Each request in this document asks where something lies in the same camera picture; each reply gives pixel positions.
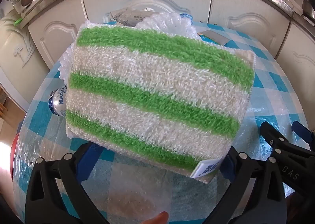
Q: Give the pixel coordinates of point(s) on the white foam net sleeve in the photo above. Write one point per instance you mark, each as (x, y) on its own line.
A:
(167, 23)

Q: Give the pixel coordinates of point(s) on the red plastic basin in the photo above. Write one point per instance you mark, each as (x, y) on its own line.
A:
(14, 160)

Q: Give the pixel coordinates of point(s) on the clear plastic bag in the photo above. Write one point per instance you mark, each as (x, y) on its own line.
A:
(61, 145)

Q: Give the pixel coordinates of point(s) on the steel kettle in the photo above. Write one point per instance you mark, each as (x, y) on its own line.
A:
(308, 9)

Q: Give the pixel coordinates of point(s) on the silver foil packet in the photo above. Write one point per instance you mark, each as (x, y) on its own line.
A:
(214, 35)

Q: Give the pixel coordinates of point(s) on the green striped cleaning cloth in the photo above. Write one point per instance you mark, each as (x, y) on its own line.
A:
(160, 91)

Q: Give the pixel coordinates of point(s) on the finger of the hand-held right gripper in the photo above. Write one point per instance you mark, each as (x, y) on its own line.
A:
(275, 142)
(301, 131)

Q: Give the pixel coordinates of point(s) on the green snack packet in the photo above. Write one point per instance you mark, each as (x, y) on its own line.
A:
(130, 17)

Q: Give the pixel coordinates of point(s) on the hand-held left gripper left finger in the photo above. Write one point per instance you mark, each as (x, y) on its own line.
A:
(88, 162)

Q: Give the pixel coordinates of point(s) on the green clip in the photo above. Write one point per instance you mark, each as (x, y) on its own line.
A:
(18, 22)

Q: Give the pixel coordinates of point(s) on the white floral bowl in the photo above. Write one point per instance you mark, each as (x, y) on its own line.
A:
(288, 2)

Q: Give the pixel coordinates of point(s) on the person's left hand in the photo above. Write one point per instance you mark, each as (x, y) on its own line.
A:
(158, 218)

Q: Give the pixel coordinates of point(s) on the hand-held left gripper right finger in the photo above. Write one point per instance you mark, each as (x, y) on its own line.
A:
(230, 167)

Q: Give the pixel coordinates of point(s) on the white plastic bottle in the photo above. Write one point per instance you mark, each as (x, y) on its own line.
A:
(57, 102)

